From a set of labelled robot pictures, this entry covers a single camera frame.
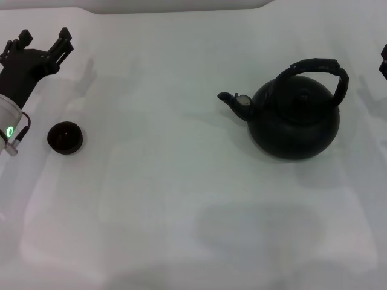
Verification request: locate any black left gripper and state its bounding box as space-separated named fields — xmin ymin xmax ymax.
xmin=0 ymin=27 xmax=75 ymax=109

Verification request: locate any small dark round teacup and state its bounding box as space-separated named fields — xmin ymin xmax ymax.
xmin=47 ymin=121 xmax=85 ymax=155

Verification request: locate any black round teapot with handle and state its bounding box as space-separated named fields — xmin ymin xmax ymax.
xmin=216 ymin=57 xmax=350 ymax=162

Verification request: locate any left arm wrist cable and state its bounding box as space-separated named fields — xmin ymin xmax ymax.
xmin=5 ymin=112 xmax=33 ymax=157

